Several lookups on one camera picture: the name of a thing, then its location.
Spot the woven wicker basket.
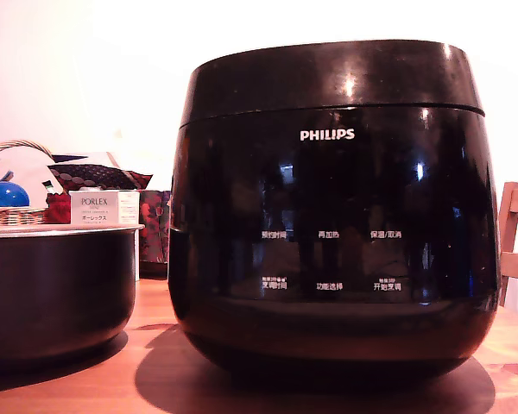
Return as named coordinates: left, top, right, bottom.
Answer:
left=0, top=138, right=55, bottom=228

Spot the white Porlex box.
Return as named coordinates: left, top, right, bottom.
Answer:
left=69, top=189, right=142, bottom=226

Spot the wooden chair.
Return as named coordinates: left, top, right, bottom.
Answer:
left=497, top=181, right=518, bottom=308

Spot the white cloth with prints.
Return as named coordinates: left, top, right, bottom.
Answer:
left=0, top=146, right=64, bottom=196

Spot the red floral bag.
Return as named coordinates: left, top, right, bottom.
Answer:
left=137, top=189, right=173, bottom=279

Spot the black rice cooker body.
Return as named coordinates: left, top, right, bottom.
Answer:
left=167, top=105, right=502, bottom=377

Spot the dark red patterned bag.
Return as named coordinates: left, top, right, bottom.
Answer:
left=44, top=151, right=154, bottom=224

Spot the black inner cooking pot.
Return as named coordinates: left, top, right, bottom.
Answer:
left=0, top=223, right=146, bottom=364

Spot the blue ball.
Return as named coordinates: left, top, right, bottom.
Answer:
left=0, top=181, right=30, bottom=209

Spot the black rice cooker lid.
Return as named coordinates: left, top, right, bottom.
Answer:
left=186, top=40, right=486, bottom=127

